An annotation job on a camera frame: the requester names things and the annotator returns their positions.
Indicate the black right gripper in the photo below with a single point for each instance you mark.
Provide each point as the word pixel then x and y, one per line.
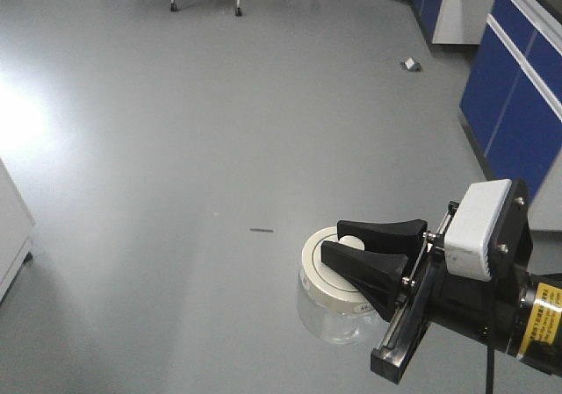
pixel 494 313

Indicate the glass jar with white lid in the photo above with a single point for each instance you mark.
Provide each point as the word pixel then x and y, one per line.
pixel 328 306

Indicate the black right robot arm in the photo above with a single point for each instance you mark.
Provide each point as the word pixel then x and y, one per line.
pixel 541 343

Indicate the small grey floor box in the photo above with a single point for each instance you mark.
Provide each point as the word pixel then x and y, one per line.
pixel 411 65

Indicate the blue lab cabinet right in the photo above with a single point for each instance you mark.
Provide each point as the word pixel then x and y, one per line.
pixel 512 102

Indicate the white cabinet left edge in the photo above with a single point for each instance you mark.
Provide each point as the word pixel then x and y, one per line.
pixel 17 223

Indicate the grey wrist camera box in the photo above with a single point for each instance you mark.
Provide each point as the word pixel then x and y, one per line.
pixel 467 237

